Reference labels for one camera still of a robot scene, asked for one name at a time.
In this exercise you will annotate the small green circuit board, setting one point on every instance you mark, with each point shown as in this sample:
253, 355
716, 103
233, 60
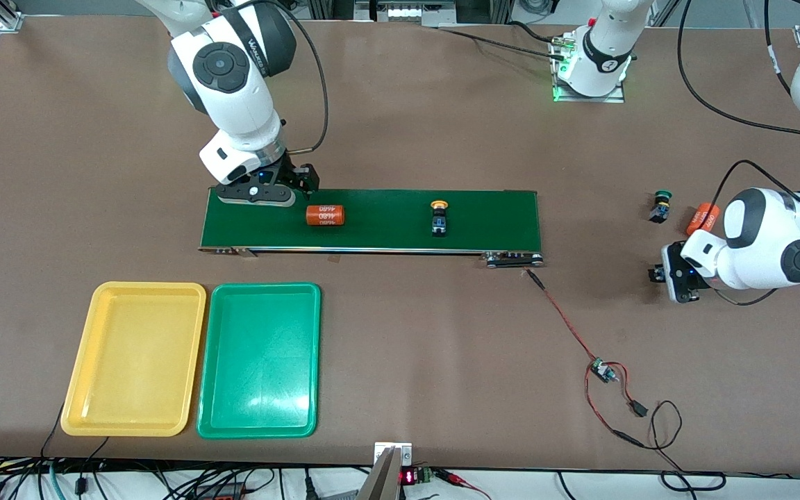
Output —
603, 371

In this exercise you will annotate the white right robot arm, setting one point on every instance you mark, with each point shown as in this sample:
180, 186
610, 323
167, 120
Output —
240, 118

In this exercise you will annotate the gray metal stand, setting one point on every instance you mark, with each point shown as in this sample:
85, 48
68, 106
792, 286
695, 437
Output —
379, 482

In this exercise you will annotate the aluminum frame post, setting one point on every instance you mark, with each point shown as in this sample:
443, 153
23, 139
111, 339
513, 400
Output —
501, 10
314, 8

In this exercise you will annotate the silver metal bracket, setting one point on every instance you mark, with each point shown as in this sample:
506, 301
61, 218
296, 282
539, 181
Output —
380, 450

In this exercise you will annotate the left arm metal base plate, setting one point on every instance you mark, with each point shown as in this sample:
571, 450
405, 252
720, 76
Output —
591, 99

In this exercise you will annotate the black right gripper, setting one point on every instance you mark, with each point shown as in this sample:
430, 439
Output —
301, 177

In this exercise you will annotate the green plastic tray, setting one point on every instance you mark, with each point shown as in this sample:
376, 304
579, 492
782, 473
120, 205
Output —
259, 361

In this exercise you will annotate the yellow push button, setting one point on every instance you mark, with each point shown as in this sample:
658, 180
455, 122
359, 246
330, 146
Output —
439, 222

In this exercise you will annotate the red clip lead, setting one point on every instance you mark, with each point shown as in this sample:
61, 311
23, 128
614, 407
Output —
452, 476

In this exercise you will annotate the red digit display module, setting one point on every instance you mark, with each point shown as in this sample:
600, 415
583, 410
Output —
408, 477

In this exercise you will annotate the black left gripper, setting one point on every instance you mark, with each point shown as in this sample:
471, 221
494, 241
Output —
658, 273

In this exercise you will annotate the orange cylinder white print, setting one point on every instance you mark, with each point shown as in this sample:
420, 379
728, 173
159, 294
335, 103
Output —
325, 216
698, 221

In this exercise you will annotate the green conveyor belt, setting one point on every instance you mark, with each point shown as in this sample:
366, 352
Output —
386, 222

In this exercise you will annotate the silver metal device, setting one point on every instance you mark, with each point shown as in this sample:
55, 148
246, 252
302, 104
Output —
400, 10

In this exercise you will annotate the yellow plastic tray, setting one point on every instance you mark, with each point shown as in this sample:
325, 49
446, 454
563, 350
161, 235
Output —
135, 361

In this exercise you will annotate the red black plug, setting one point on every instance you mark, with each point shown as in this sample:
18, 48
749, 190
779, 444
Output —
223, 494

